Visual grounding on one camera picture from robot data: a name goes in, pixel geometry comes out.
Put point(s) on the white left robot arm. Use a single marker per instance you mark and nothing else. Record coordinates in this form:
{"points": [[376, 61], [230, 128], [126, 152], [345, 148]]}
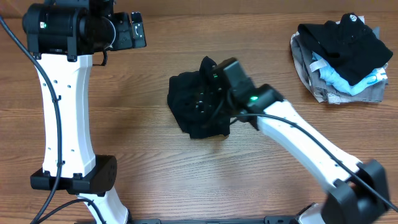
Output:
{"points": [[62, 37]]}

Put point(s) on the black t-shirt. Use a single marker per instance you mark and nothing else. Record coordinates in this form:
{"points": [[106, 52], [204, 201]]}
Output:
{"points": [[180, 100]]}

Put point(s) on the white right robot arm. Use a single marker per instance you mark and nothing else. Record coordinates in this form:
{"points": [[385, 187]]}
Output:
{"points": [[356, 192]]}

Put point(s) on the light blue folded garment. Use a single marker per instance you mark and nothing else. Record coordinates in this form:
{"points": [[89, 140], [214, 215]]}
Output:
{"points": [[333, 78]]}

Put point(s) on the black folded garment on pile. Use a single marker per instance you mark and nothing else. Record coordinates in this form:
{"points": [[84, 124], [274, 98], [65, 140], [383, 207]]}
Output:
{"points": [[350, 46]]}

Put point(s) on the beige folded garment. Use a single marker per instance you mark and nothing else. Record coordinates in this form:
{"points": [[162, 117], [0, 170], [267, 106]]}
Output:
{"points": [[314, 84]]}

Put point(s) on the grey folded garment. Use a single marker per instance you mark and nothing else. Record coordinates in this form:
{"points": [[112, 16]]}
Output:
{"points": [[372, 94]]}

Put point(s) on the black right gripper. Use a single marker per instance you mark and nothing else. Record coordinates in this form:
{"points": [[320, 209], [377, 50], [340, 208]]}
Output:
{"points": [[214, 109]]}

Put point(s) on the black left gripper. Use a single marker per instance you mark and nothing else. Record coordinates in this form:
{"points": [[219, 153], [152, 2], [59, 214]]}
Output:
{"points": [[127, 42]]}

